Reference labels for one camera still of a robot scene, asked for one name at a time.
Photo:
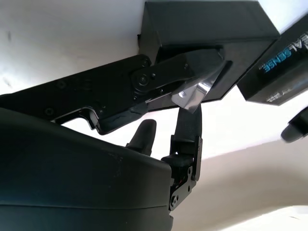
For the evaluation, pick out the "black camera box base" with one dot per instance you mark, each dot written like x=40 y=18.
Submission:
x=204 y=24

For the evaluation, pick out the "small silver depth camera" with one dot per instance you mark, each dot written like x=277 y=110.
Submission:
x=195 y=96

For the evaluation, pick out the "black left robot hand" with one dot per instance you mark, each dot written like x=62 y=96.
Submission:
x=296 y=130

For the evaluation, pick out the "black RealSense box lid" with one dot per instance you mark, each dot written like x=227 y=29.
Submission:
x=276 y=72

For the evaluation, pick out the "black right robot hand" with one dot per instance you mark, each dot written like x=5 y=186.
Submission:
x=72 y=180

